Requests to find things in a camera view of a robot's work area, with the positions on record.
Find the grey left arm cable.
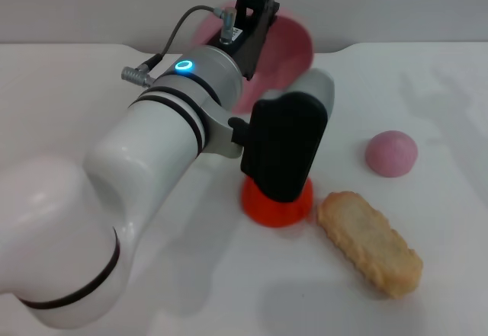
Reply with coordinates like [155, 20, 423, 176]
[120, 5, 238, 86]

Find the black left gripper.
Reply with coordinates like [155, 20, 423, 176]
[205, 0, 282, 82]

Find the long golden bread loaf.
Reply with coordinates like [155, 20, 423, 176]
[315, 190, 424, 299]

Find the pink plastic bowl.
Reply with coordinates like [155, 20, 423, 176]
[190, 2, 315, 116]

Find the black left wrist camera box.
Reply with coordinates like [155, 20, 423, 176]
[239, 68, 336, 204]

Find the orange toy fruit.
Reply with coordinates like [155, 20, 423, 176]
[240, 174, 315, 229]

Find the pink round bun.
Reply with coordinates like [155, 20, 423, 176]
[364, 130, 419, 178]

